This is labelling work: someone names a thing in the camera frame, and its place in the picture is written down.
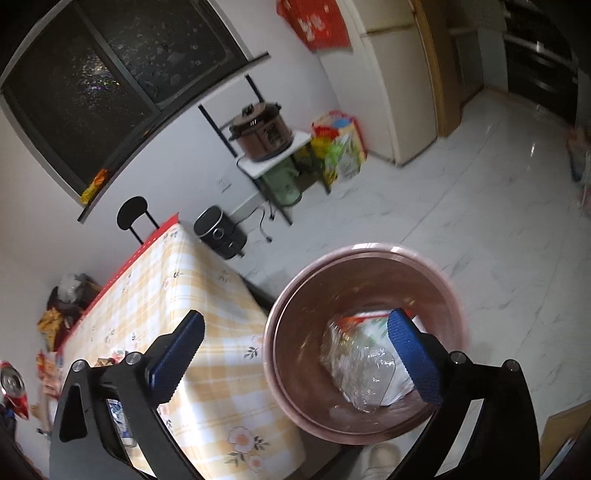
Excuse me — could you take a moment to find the black rice cooker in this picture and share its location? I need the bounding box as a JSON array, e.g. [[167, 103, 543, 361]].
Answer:
[[193, 206, 248, 260]]

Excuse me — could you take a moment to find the yellow snack packet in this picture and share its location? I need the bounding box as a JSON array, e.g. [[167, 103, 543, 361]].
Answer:
[[81, 168, 110, 206]]

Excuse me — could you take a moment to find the cream refrigerator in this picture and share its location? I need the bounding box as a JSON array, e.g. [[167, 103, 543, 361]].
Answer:
[[318, 0, 439, 168]]

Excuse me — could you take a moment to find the yellow plaid tablecloth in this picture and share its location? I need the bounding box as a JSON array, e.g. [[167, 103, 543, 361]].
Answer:
[[58, 226, 308, 479]]

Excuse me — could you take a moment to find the wooden door frame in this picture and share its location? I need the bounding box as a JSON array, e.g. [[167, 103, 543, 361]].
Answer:
[[412, 0, 463, 138]]

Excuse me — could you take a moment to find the white plastic bag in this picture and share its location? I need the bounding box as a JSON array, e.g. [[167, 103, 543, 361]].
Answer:
[[330, 311, 423, 408]]

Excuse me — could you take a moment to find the green plastic container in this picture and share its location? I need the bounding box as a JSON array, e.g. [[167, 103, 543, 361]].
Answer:
[[265, 164, 304, 206]]

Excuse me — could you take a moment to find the dark framed window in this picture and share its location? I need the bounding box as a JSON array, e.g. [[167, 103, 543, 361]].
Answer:
[[0, 0, 259, 208]]

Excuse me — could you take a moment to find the red printed cloth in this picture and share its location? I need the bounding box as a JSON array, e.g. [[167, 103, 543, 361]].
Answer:
[[277, 0, 352, 51]]

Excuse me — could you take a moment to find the wooden stool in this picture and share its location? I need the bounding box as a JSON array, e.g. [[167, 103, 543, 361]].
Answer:
[[48, 273, 103, 325]]

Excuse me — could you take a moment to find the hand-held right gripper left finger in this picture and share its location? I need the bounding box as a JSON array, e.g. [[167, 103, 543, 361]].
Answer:
[[49, 310, 206, 480]]

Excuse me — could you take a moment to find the brown pressure cooker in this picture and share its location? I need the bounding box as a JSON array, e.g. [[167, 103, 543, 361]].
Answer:
[[228, 100, 295, 163]]

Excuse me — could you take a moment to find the crushed silver drink can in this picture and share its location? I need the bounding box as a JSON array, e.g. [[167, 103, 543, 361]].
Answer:
[[0, 362, 30, 419]]

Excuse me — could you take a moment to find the cardboard box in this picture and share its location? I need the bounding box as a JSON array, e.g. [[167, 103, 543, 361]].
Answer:
[[539, 406, 591, 474]]

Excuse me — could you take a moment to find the white slipper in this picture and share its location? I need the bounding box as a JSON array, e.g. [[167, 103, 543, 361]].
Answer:
[[359, 443, 399, 480]]

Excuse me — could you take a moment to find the black rack with white shelf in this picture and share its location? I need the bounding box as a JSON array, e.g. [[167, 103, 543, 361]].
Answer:
[[198, 74, 334, 227]]

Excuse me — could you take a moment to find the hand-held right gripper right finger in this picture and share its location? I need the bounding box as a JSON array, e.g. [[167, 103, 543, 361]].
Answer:
[[387, 308, 541, 480]]

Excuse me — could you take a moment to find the yellow printed bag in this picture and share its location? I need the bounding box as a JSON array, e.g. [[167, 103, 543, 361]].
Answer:
[[37, 308, 70, 352]]

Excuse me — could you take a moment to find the colourful shopping bag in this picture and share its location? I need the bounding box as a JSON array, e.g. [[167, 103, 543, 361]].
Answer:
[[310, 111, 368, 184]]

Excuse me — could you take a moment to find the black built-in oven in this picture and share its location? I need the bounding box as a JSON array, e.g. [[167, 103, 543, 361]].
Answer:
[[502, 0, 581, 126]]

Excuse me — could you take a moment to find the black round-back chair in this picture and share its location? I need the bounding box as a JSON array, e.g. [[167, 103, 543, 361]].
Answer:
[[116, 196, 160, 246]]

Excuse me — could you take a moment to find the brown plastic waste bin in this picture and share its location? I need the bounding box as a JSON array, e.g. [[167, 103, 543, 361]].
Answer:
[[263, 244, 470, 446]]

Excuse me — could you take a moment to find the crumpled clear plastic bag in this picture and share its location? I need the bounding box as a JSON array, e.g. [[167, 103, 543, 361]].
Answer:
[[59, 274, 89, 304]]

